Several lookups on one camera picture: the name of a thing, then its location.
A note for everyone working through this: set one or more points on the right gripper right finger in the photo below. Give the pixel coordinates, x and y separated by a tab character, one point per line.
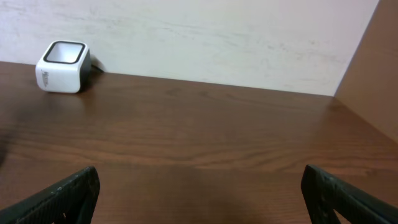
325	195

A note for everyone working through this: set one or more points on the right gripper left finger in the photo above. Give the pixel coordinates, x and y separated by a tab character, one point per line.
71	200

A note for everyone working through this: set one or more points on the white barcode scanner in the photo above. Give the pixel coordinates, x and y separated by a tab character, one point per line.
64	67

